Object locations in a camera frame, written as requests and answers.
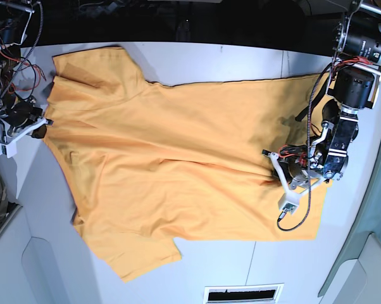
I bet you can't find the yellow t-shirt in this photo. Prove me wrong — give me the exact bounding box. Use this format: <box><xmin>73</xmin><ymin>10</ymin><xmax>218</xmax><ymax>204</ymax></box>
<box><xmin>44</xmin><ymin>47</ymin><xmax>327</xmax><ymax>282</ymax></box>

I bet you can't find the white bin right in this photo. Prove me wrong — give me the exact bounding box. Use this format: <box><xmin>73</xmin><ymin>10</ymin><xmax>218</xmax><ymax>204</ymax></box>
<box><xmin>320</xmin><ymin>233</ymin><xmax>381</xmax><ymax>304</ymax></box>

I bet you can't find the orange wire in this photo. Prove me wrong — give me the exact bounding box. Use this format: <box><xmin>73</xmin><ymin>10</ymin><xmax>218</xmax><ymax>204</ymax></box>
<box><xmin>0</xmin><ymin>28</ymin><xmax>47</xmax><ymax>96</ymax></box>

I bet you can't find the white bin left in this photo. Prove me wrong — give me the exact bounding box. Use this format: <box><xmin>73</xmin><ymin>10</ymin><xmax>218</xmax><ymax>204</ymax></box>
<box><xmin>0</xmin><ymin>206</ymin><xmax>102</xmax><ymax>303</ymax></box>

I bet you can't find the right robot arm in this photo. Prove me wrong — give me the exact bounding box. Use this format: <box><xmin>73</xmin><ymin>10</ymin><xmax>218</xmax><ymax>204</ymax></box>
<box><xmin>0</xmin><ymin>1</ymin><xmax>53</xmax><ymax>139</ymax></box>

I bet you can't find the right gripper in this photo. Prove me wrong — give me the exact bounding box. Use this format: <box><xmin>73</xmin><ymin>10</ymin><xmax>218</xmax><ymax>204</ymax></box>
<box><xmin>0</xmin><ymin>96</ymin><xmax>47</xmax><ymax>139</ymax></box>

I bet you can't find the white bin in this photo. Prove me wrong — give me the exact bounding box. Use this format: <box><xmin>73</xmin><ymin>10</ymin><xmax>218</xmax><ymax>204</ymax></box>
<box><xmin>320</xmin><ymin>233</ymin><xmax>381</xmax><ymax>304</ymax></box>
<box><xmin>0</xmin><ymin>206</ymin><xmax>102</xmax><ymax>303</ymax></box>

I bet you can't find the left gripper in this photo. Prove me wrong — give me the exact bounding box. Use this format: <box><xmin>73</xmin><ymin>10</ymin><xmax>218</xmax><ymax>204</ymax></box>
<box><xmin>278</xmin><ymin>144</ymin><xmax>309</xmax><ymax>190</ymax></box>

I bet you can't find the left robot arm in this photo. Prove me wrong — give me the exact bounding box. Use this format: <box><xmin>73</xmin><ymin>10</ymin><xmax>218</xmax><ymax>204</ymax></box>
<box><xmin>271</xmin><ymin>1</ymin><xmax>381</xmax><ymax>189</ymax></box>

